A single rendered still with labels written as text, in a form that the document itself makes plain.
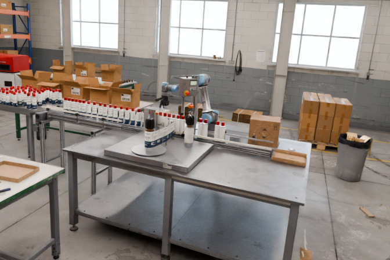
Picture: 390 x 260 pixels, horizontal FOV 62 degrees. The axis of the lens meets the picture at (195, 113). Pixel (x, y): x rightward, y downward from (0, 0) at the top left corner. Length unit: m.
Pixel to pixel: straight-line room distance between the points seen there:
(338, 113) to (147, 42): 5.52
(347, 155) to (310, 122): 1.45
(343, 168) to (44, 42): 9.40
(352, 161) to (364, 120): 3.71
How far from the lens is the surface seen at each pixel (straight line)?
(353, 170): 5.24
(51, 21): 11.34
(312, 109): 6.35
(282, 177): 2.78
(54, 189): 2.88
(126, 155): 2.87
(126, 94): 4.91
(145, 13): 9.54
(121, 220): 3.20
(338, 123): 6.43
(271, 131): 3.37
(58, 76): 5.97
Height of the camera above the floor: 1.90
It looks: 13 degrees down
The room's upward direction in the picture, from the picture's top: 4 degrees clockwise
